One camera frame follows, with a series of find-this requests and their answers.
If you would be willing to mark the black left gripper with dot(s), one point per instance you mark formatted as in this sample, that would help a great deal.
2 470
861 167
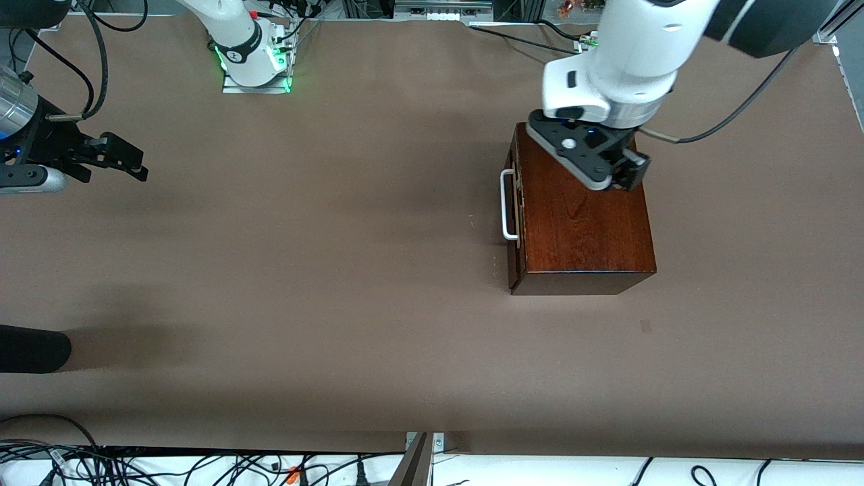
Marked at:
617 144

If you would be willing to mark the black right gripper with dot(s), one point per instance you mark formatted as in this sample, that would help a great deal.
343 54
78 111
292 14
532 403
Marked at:
55 140

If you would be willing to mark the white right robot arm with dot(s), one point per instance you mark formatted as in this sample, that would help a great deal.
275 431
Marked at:
236 34

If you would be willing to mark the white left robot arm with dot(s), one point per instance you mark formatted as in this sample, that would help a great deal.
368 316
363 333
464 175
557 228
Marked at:
634 61

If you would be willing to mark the dark wooden drawer cabinet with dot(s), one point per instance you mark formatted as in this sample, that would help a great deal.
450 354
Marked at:
580 236

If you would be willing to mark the black cylindrical object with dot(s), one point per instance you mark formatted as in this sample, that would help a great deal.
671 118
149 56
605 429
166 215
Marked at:
30 349

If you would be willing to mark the white power strip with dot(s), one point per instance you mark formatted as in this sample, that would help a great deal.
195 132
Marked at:
442 10

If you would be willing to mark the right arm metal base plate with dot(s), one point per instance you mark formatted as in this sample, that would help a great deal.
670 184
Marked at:
233 88

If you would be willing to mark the aluminium frame corner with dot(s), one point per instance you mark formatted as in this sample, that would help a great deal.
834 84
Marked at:
827 37

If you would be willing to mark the metal bracket with post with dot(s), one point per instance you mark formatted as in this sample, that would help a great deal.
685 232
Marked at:
418 462

